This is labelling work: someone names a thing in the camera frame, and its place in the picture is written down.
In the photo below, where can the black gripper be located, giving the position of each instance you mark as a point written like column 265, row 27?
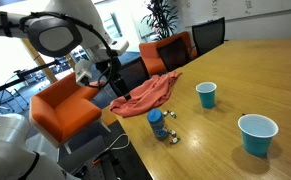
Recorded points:
column 111, row 68

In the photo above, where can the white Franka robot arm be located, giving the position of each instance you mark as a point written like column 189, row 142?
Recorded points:
column 80, row 13

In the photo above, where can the small wrapped sweet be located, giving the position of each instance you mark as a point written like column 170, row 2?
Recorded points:
column 173, row 115
column 175, row 140
column 165, row 113
column 172, row 132

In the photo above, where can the blue plastic cup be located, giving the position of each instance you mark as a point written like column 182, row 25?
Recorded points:
column 206, row 98
column 256, row 141

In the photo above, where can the salmon orange cloth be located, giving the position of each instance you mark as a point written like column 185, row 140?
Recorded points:
column 145, row 96

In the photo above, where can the blue lidded jar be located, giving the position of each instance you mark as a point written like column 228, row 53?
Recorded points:
column 157, row 126

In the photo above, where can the orange armchair with white legs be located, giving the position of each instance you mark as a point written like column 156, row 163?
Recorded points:
column 68, row 113

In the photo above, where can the black mesh office chair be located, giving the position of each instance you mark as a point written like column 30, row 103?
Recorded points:
column 173, row 53
column 208, row 35

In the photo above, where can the green potted plant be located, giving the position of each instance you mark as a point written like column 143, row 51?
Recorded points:
column 161, row 18

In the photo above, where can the wooden pillar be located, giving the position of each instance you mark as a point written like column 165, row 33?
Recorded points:
column 40, row 61

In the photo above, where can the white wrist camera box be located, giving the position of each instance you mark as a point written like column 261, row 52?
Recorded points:
column 83, row 71

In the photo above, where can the black camera stand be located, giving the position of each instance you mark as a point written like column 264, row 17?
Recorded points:
column 35, row 70

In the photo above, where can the white wall whiteboard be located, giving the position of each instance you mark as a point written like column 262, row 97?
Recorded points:
column 251, row 8

